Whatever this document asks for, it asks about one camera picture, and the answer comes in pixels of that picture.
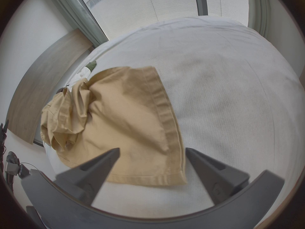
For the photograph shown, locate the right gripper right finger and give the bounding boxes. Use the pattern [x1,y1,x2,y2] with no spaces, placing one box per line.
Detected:
[185,148,250,205]

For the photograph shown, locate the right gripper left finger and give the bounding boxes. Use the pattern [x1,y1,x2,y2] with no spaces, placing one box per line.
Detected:
[56,148,120,206]

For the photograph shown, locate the tan shorts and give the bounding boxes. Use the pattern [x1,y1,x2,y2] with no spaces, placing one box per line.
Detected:
[40,66,188,186]

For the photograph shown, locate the bed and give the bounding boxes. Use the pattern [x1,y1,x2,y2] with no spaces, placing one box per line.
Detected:
[7,17,305,220]

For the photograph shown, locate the cream garment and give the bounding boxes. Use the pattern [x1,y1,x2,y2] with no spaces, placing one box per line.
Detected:
[68,67,92,90]

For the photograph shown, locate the grey-green curtain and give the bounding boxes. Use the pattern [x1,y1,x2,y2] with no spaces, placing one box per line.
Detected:
[248,0,272,38]
[46,0,108,48]

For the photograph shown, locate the window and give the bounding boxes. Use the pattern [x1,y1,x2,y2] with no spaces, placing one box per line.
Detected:
[71,0,251,41]

